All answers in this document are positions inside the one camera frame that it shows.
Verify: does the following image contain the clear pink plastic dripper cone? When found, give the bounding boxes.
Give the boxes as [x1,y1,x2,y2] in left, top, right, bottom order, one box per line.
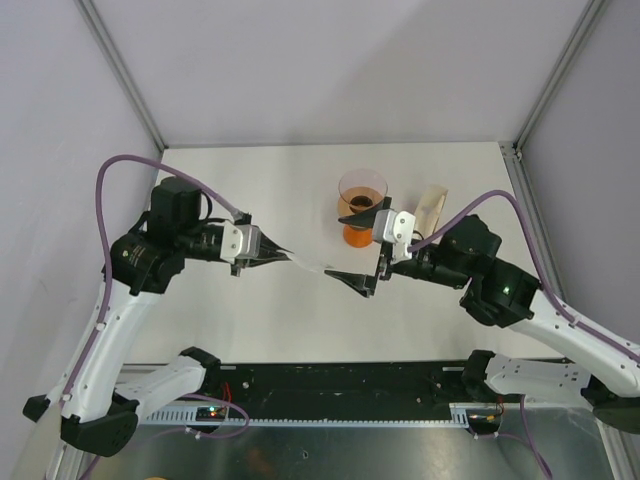
[337,169,388,217]

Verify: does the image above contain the cream coffee filter holder stack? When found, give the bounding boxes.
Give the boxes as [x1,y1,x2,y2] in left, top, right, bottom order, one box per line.
[413,185,448,238]

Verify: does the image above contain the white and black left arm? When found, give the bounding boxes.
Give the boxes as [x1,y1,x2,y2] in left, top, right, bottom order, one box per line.
[23,176,288,457]

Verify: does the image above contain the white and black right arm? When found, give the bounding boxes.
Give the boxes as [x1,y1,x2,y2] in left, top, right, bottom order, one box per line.
[325,190,639,434]

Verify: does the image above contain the wooden and orange dripper stand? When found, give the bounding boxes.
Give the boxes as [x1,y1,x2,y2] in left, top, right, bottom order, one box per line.
[338,194,384,248]

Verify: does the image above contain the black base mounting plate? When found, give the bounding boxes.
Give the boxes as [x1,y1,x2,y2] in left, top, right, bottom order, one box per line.
[197,361,519,423]

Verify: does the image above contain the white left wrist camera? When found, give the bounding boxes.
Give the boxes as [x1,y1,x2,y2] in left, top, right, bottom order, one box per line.
[220,213,261,264]

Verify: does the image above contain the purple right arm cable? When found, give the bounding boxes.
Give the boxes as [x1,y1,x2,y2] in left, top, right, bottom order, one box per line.
[407,191,640,364]

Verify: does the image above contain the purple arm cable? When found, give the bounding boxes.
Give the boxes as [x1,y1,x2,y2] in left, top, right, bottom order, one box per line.
[64,154,251,401]
[407,191,640,364]

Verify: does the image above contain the aluminium frame rail front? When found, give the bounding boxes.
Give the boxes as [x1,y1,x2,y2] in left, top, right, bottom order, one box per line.
[72,357,617,407]

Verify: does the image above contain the grey slotted cable duct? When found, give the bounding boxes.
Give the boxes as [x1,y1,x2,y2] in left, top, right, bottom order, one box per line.
[141,402,503,430]

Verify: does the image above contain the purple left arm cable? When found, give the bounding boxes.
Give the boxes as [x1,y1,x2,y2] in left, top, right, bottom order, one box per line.
[64,154,251,401]

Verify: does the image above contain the aluminium left corner post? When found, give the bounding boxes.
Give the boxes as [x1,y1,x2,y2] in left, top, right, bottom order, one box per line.
[74,0,167,154]

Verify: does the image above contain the aluminium corner post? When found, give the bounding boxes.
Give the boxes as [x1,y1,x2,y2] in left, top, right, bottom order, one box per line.
[512,0,611,151]
[74,0,167,154]

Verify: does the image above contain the aluminium right corner post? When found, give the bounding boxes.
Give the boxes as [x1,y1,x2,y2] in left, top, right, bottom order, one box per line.
[512,0,611,151]

